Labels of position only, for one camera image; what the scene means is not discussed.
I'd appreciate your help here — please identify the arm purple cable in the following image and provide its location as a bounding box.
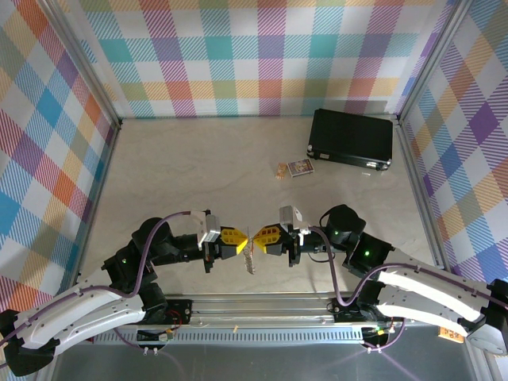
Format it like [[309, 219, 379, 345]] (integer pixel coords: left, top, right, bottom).
[[0, 211, 195, 352], [308, 225, 508, 353]]

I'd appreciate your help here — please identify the aluminium side rail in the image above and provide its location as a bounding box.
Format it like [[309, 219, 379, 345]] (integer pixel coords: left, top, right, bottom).
[[394, 117, 448, 271], [77, 118, 122, 279]]

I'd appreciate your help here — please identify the aluminium frame post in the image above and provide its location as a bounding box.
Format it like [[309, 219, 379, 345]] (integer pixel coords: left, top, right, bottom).
[[39, 0, 123, 130], [394, 0, 473, 126]]

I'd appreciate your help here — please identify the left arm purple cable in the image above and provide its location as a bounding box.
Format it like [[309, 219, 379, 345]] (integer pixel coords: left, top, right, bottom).
[[0, 211, 195, 352]]

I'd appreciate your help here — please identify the orange tag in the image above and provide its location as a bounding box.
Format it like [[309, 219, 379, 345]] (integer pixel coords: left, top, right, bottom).
[[437, 325, 465, 341]]

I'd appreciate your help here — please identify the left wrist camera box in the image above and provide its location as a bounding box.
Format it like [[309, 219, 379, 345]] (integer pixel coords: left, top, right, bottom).
[[189, 209, 221, 246]]

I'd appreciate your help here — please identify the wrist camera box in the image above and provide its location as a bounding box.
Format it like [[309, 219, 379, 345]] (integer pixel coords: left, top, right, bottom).
[[189, 209, 221, 246], [279, 205, 311, 235]]

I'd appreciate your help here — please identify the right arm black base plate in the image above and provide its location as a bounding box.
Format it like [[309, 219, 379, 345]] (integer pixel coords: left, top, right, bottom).
[[331, 297, 406, 323]]

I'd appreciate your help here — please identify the black hard case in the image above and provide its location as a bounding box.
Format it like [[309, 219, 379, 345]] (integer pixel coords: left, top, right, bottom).
[[306, 108, 394, 171]]

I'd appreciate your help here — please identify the playing card box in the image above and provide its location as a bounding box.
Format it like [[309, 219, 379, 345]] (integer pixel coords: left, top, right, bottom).
[[286, 157, 315, 179]]

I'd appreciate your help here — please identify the silver carabiner keyring with chain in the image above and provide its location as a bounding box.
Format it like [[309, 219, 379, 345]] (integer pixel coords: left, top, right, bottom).
[[239, 226, 258, 277]]

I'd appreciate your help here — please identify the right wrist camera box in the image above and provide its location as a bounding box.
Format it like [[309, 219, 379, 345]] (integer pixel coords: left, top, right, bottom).
[[279, 205, 311, 235]]

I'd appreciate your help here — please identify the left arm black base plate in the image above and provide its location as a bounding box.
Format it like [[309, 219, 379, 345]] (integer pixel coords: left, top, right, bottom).
[[158, 299, 194, 325]]

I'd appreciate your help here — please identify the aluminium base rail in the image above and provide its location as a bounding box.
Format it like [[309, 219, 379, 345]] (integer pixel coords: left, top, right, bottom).
[[142, 293, 477, 333]]

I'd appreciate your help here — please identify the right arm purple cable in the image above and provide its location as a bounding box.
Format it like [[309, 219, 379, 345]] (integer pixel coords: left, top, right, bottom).
[[308, 225, 508, 353]]

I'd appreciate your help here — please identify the perforated metal cable tray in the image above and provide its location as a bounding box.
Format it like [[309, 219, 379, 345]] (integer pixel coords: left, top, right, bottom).
[[93, 329, 441, 344]]

